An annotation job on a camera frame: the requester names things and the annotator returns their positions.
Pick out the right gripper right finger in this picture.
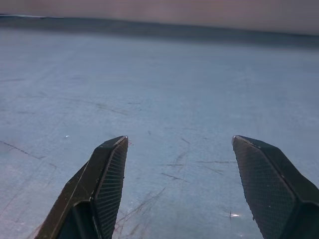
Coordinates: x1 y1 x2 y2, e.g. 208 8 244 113
231 135 319 239

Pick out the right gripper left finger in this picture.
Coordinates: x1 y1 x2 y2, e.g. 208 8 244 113
33 135 129 239

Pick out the blue plastic table cover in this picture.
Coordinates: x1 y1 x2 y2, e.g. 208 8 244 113
0 14 319 239

